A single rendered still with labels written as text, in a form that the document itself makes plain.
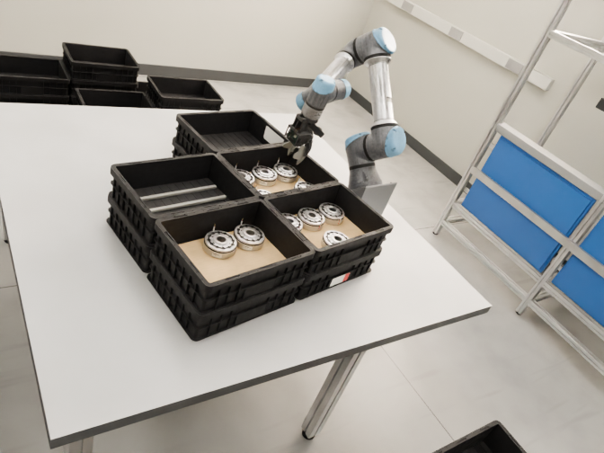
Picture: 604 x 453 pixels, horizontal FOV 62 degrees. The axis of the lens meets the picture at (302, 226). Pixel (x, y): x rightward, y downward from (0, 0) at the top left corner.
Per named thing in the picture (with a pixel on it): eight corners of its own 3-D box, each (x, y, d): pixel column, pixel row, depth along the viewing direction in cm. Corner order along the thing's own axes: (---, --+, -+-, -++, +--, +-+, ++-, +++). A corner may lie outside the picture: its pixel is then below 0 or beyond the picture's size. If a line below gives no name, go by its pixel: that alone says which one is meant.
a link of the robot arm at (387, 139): (379, 163, 217) (367, 40, 220) (410, 155, 207) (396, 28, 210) (364, 160, 208) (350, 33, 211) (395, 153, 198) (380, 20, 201)
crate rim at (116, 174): (213, 157, 186) (214, 152, 185) (259, 203, 171) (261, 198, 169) (108, 170, 160) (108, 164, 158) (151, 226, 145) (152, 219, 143)
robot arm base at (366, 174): (367, 188, 228) (363, 166, 228) (390, 182, 216) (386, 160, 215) (341, 191, 220) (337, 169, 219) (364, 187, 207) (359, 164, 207)
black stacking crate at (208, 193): (208, 179, 191) (214, 154, 185) (252, 225, 176) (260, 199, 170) (106, 195, 165) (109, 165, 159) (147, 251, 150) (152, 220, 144)
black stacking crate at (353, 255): (306, 279, 161) (317, 253, 155) (253, 225, 176) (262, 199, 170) (382, 252, 187) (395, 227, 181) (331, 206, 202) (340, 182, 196)
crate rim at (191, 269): (260, 203, 171) (261, 198, 169) (315, 258, 155) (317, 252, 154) (151, 226, 144) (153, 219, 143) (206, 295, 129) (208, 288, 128)
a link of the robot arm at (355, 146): (358, 166, 226) (353, 137, 225) (383, 161, 217) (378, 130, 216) (342, 168, 217) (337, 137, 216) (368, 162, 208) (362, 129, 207)
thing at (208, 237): (227, 229, 162) (228, 228, 162) (242, 249, 156) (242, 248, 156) (199, 234, 156) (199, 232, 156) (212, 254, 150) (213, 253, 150)
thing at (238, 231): (253, 223, 169) (253, 221, 169) (270, 241, 164) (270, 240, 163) (228, 227, 163) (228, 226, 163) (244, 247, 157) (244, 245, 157)
